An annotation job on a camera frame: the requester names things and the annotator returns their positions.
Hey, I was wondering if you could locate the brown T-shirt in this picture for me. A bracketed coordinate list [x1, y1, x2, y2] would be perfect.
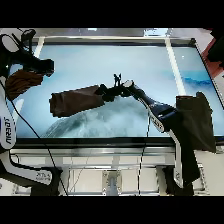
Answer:
[49, 84, 108, 118]

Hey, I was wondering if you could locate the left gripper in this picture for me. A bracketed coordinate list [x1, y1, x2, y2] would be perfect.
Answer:
[32, 58, 56, 78]

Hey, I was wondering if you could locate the dark grey garment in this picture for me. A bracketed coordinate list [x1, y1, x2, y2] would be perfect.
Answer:
[175, 92, 217, 154]

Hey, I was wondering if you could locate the black garment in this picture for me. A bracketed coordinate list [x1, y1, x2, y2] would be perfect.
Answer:
[207, 32, 224, 69]

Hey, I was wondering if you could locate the black cable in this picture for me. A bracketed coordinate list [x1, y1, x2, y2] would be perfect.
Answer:
[0, 79, 70, 197]
[136, 107, 152, 197]

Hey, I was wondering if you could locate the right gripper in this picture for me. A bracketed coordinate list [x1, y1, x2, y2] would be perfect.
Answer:
[98, 83, 133, 103]

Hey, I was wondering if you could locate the silver frame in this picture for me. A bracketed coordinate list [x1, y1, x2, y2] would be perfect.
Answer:
[0, 35, 224, 197]

